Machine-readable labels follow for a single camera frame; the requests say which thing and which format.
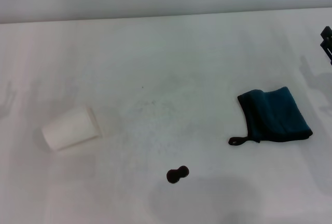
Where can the small black dumbbell-shaped object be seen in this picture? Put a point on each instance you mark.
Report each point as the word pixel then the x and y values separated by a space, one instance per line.
pixel 176 174

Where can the blue rag with black loop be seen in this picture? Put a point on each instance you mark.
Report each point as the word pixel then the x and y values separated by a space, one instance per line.
pixel 277 112

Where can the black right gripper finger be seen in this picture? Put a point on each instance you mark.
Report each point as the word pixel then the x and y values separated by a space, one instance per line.
pixel 327 31
pixel 329 51

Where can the white paper cup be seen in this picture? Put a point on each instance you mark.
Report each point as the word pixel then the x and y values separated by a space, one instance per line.
pixel 70 128

